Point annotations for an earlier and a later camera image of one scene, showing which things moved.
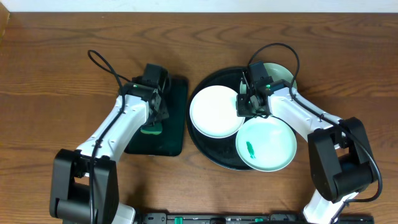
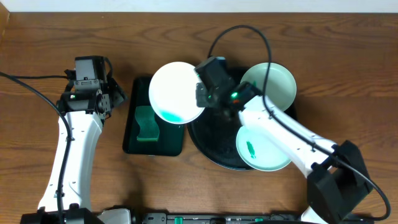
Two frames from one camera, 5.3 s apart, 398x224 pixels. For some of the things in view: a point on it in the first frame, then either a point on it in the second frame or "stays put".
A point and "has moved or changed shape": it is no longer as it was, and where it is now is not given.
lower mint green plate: x=266 y=144 stays put
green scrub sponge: x=155 y=129 has moved or changed shape
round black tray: x=222 y=151 stays put
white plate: x=213 y=112 → x=172 y=93
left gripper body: x=158 y=109 → x=116 y=94
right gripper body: x=245 y=107 → x=202 y=96
